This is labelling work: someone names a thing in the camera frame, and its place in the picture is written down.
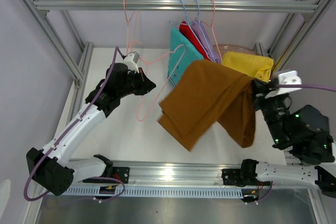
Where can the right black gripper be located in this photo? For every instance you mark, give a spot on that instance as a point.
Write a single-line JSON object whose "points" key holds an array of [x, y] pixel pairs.
{"points": [[261, 88]]}

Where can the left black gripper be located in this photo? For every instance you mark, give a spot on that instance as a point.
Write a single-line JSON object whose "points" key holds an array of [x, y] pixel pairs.
{"points": [[146, 85]]}

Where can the yellow trousers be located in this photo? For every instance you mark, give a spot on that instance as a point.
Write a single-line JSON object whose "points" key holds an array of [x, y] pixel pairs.
{"points": [[256, 66]]}

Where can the pink hanger of brown trousers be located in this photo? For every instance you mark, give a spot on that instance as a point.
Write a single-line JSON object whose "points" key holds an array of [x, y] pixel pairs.
{"points": [[155, 62]]}

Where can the teal trousers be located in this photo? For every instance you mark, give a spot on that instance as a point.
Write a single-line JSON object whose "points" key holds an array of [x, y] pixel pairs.
{"points": [[182, 54]]}

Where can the brown trousers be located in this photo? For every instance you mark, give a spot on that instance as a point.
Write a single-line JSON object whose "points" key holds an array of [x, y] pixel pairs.
{"points": [[206, 93]]}

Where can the pink hanger of yellow trousers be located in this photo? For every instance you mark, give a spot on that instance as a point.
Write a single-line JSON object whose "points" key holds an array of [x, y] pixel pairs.
{"points": [[131, 40]]}

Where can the blue hanger of teal trousers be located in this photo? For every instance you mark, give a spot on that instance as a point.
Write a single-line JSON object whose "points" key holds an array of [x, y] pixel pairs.
{"points": [[175, 34]]}

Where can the blue hanger of red trousers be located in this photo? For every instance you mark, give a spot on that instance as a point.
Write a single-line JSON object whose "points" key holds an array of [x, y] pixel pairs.
{"points": [[203, 33]]}

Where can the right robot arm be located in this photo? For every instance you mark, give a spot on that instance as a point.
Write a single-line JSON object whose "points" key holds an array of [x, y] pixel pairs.
{"points": [[306, 131]]}

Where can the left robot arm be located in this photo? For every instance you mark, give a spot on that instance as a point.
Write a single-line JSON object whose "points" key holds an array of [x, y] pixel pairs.
{"points": [[51, 166]]}

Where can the red trousers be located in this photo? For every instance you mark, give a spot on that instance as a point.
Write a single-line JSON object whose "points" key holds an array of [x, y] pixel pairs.
{"points": [[187, 32]]}

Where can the purple trousers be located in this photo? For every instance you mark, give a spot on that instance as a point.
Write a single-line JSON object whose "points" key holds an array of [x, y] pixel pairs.
{"points": [[196, 30]]}

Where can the empty pink hanger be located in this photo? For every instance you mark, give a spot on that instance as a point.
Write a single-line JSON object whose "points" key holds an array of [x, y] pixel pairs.
{"points": [[211, 25]]}

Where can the pink translucent plastic basket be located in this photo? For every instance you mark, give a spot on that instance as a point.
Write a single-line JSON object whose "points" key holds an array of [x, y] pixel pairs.
{"points": [[224, 48]]}

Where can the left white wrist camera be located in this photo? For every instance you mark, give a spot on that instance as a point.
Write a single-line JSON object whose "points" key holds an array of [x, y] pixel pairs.
{"points": [[130, 60]]}

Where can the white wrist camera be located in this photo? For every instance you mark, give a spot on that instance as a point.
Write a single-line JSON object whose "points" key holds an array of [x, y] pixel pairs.
{"points": [[284, 77], [130, 60]]}

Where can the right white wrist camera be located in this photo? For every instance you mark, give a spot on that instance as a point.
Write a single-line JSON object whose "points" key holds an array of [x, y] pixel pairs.
{"points": [[284, 77]]}

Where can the aluminium frame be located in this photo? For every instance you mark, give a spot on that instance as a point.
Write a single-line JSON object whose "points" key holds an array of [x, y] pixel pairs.
{"points": [[123, 138]]}

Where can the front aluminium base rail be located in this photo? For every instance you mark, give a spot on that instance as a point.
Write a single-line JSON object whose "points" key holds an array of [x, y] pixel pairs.
{"points": [[170, 174]]}

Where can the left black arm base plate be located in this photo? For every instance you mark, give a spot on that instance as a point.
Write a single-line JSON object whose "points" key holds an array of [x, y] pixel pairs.
{"points": [[120, 173]]}

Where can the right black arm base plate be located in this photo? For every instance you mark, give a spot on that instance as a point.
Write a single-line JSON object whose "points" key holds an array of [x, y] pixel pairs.
{"points": [[239, 178]]}

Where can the white slotted cable duct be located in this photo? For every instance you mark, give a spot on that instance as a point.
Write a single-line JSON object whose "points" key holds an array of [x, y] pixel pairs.
{"points": [[172, 192]]}

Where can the aluminium hanging rail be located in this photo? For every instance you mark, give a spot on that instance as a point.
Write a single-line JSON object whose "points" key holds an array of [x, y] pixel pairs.
{"points": [[177, 5]]}

